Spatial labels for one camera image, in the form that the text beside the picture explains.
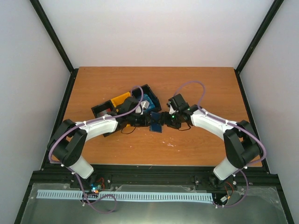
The red white card stack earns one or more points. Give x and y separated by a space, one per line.
104 112

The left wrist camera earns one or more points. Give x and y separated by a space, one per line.
143 107

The left black frame post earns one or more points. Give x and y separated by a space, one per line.
52 34

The blue card stack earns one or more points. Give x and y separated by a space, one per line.
146 97

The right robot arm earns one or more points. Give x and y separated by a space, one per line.
241 144

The black frame post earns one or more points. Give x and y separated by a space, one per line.
274 8
52 34

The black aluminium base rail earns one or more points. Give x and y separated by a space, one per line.
117 175

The black bin with blue cards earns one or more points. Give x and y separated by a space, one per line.
136 92

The blue leather card holder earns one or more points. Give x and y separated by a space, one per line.
155 122

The left controller board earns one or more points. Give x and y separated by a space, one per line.
98 186

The black bin with red cards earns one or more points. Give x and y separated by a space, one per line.
102 109

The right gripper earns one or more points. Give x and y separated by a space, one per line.
164 119

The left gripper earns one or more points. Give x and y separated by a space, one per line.
146 117

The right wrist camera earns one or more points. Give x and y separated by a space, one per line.
171 109

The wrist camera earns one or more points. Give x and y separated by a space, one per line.
171 109
143 107

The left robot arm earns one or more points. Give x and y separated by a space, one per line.
66 145

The light blue cable duct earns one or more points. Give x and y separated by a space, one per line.
127 196

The right black frame post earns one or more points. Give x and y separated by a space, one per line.
274 8

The yellow middle bin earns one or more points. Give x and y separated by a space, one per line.
116 101

